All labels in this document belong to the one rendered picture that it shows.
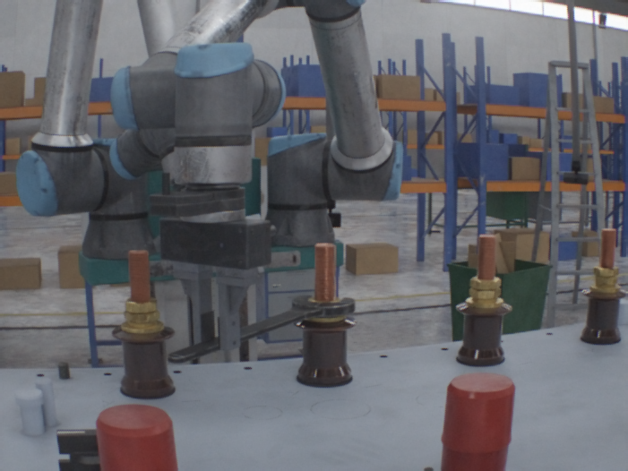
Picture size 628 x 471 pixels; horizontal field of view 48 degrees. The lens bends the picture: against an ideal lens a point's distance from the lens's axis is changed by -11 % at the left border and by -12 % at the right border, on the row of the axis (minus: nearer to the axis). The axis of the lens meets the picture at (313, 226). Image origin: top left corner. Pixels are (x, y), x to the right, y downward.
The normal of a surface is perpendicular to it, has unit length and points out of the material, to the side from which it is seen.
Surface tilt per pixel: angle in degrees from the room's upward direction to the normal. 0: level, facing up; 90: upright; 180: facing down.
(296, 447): 0
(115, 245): 70
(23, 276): 90
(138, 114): 120
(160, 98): 99
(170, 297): 90
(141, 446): 89
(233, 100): 90
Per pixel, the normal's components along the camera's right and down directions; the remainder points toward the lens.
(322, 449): 0.00, -0.99
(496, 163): 0.25, 0.12
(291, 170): -0.22, 0.12
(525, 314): 0.56, 0.17
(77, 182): 0.77, 0.24
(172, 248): -0.50, 0.11
